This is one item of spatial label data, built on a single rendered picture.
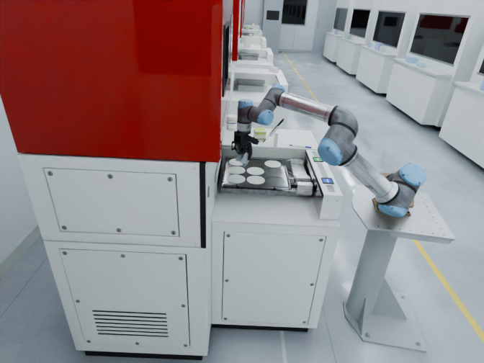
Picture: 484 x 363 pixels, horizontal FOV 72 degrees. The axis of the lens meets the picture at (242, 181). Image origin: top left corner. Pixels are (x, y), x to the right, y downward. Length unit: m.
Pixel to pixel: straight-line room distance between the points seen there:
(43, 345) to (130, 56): 1.73
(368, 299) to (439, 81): 4.60
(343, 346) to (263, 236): 0.91
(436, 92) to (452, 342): 4.47
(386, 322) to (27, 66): 2.29
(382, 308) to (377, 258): 0.48
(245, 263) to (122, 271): 0.60
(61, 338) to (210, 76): 1.76
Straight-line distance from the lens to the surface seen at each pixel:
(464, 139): 5.41
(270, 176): 1.85
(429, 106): 6.34
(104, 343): 2.05
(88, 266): 1.66
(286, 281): 1.86
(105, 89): 1.23
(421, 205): 2.06
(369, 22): 10.24
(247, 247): 1.69
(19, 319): 2.55
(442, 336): 2.56
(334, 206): 1.67
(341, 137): 1.43
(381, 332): 2.38
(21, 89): 1.36
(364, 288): 2.20
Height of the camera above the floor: 1.75
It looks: 29 degrees down
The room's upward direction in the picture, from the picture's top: 3 degrees clockwise
